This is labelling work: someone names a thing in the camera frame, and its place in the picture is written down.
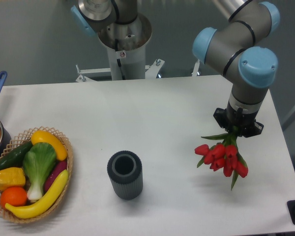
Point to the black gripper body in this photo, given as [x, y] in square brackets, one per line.
[239, 116]

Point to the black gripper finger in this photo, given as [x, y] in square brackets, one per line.
[253, 129]
[221, 117]

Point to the red tulip bouquet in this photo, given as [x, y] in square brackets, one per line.
[223, 155]

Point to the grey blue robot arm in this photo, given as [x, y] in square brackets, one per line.
[234, 54]

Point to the dark grey ribbed vase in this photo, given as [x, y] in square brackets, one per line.
[125, 171]

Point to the purple sweet potato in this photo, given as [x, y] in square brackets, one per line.
[59, 167]

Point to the green bok choy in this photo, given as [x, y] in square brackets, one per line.
[38, 164]

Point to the woven wicker basket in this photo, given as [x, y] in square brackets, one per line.
[26, 137]

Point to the green cucumber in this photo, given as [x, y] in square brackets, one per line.
[15, 157]

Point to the orange fruit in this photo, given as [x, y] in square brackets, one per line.
[15, 196]

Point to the yellow banana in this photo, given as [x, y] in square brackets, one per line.
[43, 204]

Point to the yellow bell pepper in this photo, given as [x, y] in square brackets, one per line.
[12, 177]

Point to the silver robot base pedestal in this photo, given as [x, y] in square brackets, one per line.
[123, 31]

